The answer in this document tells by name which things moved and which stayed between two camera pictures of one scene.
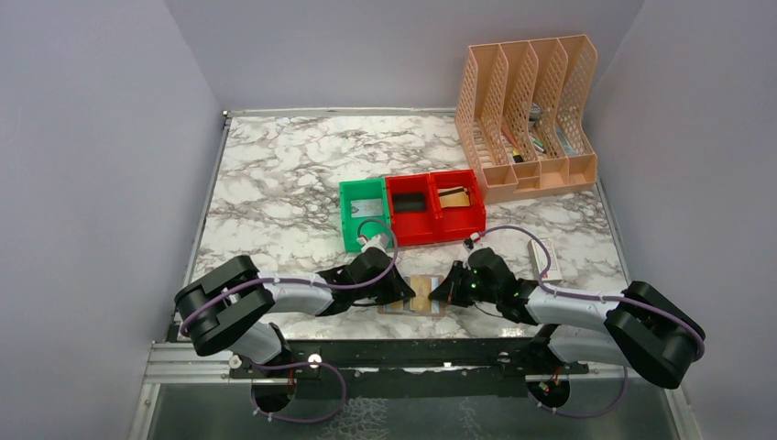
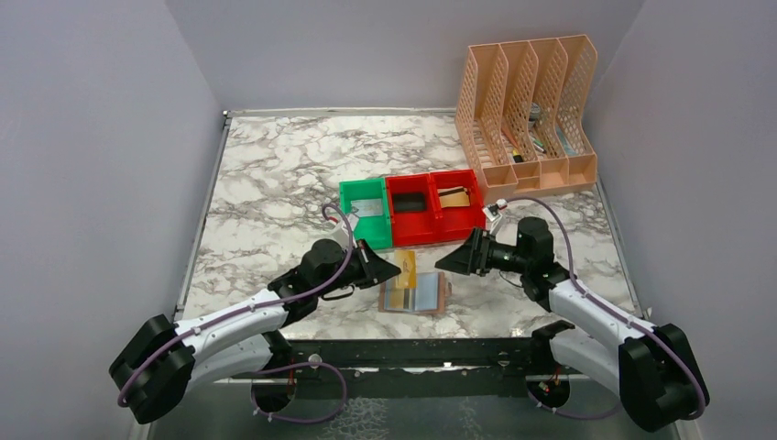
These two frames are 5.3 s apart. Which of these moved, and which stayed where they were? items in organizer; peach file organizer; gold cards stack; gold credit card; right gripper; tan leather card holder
Moved: right gripper; gold credit card
Stayed: peach file organizer; items in organizer; gold cards stack; tan leather card holder
